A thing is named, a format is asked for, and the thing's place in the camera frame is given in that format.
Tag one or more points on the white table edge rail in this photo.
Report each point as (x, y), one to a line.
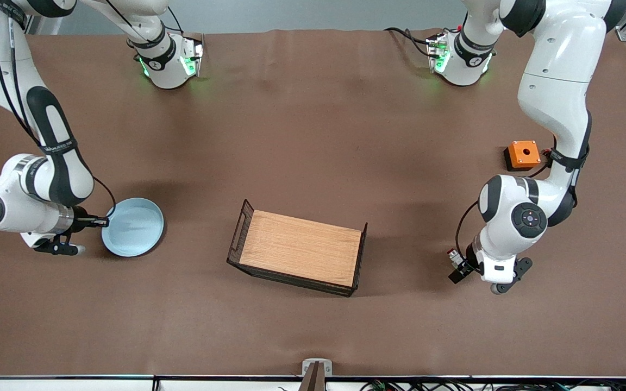
(74, 385)

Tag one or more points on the grey metal bracket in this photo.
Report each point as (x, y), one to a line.
(306, 364)

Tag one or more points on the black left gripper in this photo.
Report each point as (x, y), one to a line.
(470, 257)

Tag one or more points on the brown table mat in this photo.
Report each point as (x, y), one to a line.
(291, 336)

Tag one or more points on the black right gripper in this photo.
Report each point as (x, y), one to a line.
(81, 220)

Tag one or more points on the light blue round plate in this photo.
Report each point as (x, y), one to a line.
(139, 231)

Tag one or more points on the small black button part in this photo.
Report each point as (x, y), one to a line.
(546, 156)

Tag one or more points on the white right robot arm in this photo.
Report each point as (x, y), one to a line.
(14, 212)

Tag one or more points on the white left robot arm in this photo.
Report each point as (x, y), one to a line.
(555, 81)

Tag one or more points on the orange button enclosure box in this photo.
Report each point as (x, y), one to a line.
(524, 154)

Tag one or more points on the base connector box green light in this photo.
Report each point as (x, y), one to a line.
(193, 54)
(437, 54)

